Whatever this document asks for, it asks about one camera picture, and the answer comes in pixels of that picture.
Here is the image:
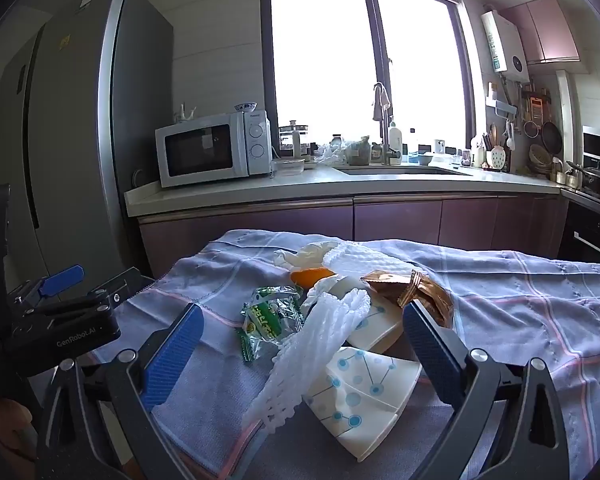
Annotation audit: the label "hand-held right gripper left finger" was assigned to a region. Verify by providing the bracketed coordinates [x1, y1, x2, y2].
[35, 303, 206, 480]

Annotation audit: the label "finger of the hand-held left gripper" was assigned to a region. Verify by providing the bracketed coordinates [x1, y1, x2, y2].
[10, 264, 87, 307]
[11, 266, 155, 320]

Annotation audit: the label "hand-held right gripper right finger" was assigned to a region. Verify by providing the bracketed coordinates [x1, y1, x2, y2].
[401, 303, 567, 480]

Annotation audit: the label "crushed dotted paper cup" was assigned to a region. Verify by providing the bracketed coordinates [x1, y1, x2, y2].
[300, 345, 423, 463]
[330, 285, 406, 356]

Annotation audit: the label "white foam fruit net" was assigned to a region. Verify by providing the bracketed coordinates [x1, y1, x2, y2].
[322, 240, 416, 281]
[240, 290, 373, 436]

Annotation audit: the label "orange peel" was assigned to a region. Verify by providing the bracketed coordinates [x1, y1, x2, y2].
[290, 267, 337, 289]

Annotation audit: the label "white tissue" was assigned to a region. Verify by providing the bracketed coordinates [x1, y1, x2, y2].
[272, 241, 341, 271]
[305, 276, 366, 306]

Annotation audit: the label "person's left hand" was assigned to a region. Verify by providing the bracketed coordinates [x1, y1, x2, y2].
[0, 397, 36, 466]

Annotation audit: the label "gold foil wrapper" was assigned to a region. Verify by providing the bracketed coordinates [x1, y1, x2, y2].
[360, 269, 454, 330]

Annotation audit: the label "grey checked cloth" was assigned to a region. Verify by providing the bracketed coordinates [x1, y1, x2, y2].
[87, 229, 600, 480]

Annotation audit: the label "green snack wrapper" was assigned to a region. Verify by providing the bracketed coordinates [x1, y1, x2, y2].
[237, 285, 306, 363]

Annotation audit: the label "grey refrigerator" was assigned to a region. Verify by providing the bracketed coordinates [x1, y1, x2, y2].
[0, 0, 176, 281]

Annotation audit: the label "white kitchen countertop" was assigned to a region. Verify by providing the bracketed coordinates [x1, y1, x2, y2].
[125, 160, 576, 218]

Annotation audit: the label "purple base cabinets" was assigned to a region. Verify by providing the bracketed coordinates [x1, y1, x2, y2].
[137, 195, 568, 281]

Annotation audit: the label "white microwave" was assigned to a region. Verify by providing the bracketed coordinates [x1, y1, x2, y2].
[155, 110, 272, 189]

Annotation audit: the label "kitchen sink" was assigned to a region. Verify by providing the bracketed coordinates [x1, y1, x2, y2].
[337, 165, 473, 177]

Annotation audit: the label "black built-in oven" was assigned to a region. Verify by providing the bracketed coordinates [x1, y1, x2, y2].
[560, 200, 600, 268]

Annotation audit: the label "white dotted utensil holder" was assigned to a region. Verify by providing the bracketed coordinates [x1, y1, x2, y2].
[487, 145, 511, 171]

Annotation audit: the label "dark green bag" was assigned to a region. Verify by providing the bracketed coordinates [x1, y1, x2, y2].
[347, 136, 372, 166]

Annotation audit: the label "clear food container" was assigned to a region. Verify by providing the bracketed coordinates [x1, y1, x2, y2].
[272, 157, 307, 177]

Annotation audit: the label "metal faucet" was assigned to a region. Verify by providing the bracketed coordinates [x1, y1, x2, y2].
[372, 81, 401, 166]

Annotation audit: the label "white soap bottle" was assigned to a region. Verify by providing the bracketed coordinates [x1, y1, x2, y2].
[387, 115, 404, 158]

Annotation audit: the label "stack of bowls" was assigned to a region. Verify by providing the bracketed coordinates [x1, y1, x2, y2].
[529, 144, 553, 176]

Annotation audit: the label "white plastic bag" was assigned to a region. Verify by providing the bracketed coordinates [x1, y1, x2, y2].
[314, 141, 351, 165]

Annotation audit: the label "glass kettle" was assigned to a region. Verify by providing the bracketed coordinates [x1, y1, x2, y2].
[279, 120, 312, 161]

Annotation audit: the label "pot with glass lid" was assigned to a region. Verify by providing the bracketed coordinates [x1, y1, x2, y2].
[565, 160, 600, 196]

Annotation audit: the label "black frying pan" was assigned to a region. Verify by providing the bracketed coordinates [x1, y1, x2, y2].
[541, 120, 563, 154]

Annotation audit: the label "hanging dish cloth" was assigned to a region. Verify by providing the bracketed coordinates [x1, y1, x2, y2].
[372, 85, 393, 121]

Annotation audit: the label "kitchen window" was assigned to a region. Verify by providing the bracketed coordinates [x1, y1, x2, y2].
[260, 0, 486, 161]

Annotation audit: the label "white water heater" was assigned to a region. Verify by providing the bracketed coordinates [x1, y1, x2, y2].
[481, 9, 529, 81]

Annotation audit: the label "pink wall cabinet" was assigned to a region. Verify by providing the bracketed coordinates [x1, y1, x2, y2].
[500, 0, 580, 65]

